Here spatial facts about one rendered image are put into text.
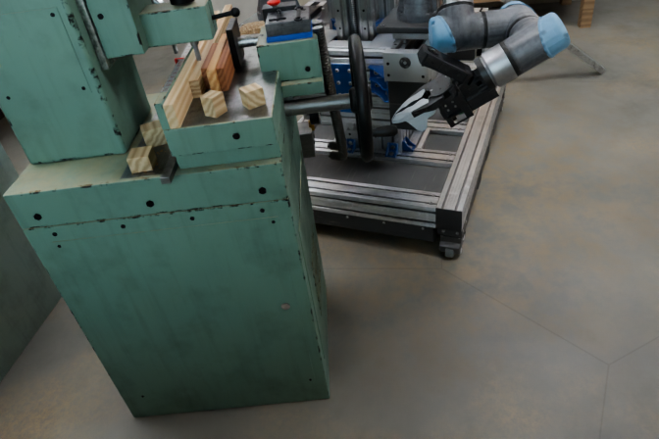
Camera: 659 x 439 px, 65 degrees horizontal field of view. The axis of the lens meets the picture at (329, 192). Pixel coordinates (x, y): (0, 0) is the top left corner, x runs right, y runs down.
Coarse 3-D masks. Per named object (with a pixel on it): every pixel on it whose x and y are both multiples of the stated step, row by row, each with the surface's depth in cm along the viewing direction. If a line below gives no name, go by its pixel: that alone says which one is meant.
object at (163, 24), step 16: (208, 0) 107; (144, 16) 104; (160, 16) 104; (176, 16) 104; (192, 16) 104; (208, 16) 105; (144, 32) 106; (160, 32) 106; (176, 32) 106; (192, 32) 106; (208, 32) 106
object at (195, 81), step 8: (224, 8) 149; (224, 24) 138; (216, 32) 131; (224, 32) 137; (208, 40) 127; (216, 40) 127; (200, 72) 110; (192, 80) 107; (200, 80) 108; (192, 88) 108; (200, 88) 108
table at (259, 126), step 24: (240, 72) 118; (264, 72) 116; (288, 96) 118; (192, 120) 100; (216, 120) 99; (240, 120) 98; (264, 120) 98; (168, 144) 100; (192, 144) 100; (216, 144) 100; (240, 144) 101; (264, 144) 101
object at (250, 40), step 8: (232, 24) 116; (232, 32) 114; (232, 40) 115; (240, 40) 118; (248, 40) 118; (256, 40) 118; (232, 48) 116; (240, 48) 121; (232, 56) 117; (240, 56) 120; (240, 64) 119
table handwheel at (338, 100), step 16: (352, 48) 109; (352, 64) 107; (352, 80) 130; (320, 96) 120; (336, 96) 118; (352, 96) 117; (368, 96) 106; (288, 112) 119; (304, 112) 119; (320, 112) 120; (352, 112) 119; (368, 112) 106; (368, 128) 108; (368, 144) 110; (368, 160) 117
